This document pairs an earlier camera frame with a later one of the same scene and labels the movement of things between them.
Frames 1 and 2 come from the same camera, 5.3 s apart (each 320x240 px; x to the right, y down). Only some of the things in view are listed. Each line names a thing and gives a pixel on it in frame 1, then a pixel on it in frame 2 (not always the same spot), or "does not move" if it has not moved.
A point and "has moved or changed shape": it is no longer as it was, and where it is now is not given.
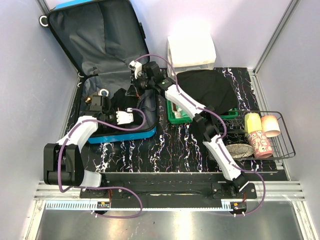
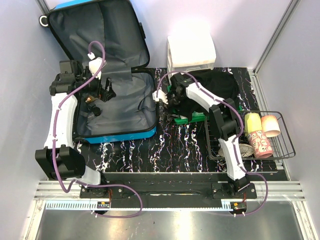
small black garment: (119, 100) has moved or changed shape
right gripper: (132, 90) to (169, 96)
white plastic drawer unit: (188, 52) does not move
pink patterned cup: (260, 144) does not move
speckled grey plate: (239, 150) does not move
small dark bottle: (88, 100) to (95, 110)
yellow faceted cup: (252, 122) does not move
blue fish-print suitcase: (101, 40) does not move
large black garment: (209, 88) has moved or changed shape
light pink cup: (270, 126) does not move
